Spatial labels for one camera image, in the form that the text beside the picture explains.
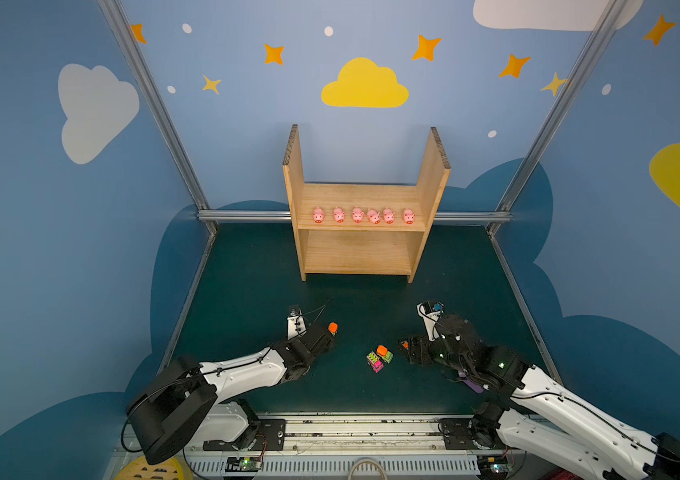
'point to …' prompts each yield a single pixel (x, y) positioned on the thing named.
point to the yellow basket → (141, 469)
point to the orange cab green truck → (333, 327)
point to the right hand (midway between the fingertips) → (412, 335)
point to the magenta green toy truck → (374, 361)
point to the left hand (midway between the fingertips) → (310, 335)
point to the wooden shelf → (363, 229)
